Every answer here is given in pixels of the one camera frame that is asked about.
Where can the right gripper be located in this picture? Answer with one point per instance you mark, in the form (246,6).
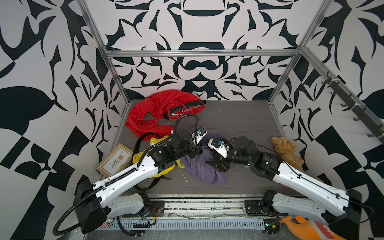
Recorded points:
(214,163)

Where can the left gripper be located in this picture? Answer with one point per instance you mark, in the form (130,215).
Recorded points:
(194,151)

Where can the purple trousers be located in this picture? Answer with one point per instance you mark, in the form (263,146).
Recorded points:
(198,167)

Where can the yellow trousers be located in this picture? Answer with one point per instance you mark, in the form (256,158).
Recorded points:
(162,155)

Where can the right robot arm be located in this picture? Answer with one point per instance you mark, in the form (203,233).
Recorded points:
(337,209)

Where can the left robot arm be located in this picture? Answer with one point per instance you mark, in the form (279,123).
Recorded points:
(93,203)

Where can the black belt in red trousers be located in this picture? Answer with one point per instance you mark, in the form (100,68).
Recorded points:
(188,108)

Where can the red trousers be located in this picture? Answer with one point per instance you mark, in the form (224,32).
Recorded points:
(145,116)

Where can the brown teddy bear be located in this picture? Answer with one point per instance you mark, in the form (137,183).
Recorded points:
(287,151)

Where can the framed picture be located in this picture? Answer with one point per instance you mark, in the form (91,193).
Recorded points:
(117,160)

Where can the orange monster plush toy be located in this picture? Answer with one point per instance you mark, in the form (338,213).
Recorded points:
(305,229)

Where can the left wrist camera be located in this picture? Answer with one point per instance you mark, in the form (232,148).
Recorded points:
(198,135)

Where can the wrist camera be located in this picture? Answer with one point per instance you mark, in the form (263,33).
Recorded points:
(219,147)
(198,135)

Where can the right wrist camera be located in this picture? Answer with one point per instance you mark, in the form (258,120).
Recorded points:
(219,147)

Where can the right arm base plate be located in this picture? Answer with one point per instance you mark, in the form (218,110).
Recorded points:
(258,207)

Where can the white cable duct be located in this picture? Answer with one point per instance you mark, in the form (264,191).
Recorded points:
(201,224)

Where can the black coat hook rail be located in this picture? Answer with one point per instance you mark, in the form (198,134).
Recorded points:
(353,103)

